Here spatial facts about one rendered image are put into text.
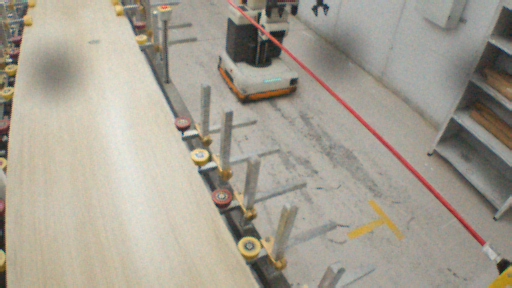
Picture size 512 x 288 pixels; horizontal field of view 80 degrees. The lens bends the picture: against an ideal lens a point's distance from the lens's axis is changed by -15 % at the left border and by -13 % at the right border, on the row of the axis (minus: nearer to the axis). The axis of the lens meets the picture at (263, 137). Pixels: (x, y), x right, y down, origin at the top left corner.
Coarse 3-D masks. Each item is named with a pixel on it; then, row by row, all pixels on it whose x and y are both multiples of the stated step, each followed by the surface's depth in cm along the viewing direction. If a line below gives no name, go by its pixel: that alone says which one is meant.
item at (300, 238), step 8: (328, 224) 144; (336, 224) 144; (304, 232) 140; (312, 232) 140; (320, 232) 141; (288, 240) 136; (296, 240) 136; (304, 240) 138; (264, 248) 132; (288, 248) 136; (264, 256) 131; (248, 264) 128
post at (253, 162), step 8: (248, 160) 128; (256, 160) 126; (248, 168) 130; (256, 168) 128; (248, 176) 131; (256, 176) 131; (248, 184) 133; (256, 184) 134; (248, 192) 136; (256, 192) 138; (248, 200) 139; (248, 208) 142; (248, 224) 151
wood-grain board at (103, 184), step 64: (64, 0) 281; (64, 64) 200; (128, 64) 207; (64, 128) 157; (128, 128) 163; (64, 192) 129; (128, 192) 134; (192, 192) 139; (64, 256) 109; (128, 256) 113; (192, 256) 117
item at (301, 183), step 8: (288, 184) 158; (296, 184) 158; (304, 184) 160; (264, 192) 152; (272, 192) 153; (280, 192) 154; (288, 192) 157; (256, 200) 149; (264, 200) 152; (232, 208) 145
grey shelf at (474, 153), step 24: (504, 24) 242; (480, 48) 245; (504, 48) 226; (480, 72) 267; (480, 96) 296; (456, 120) 305; (504, 120) 278; (456, 144) 313; (480, 144) 306; (480, 168) 291; (504, 168) 287; (504, 192) 270
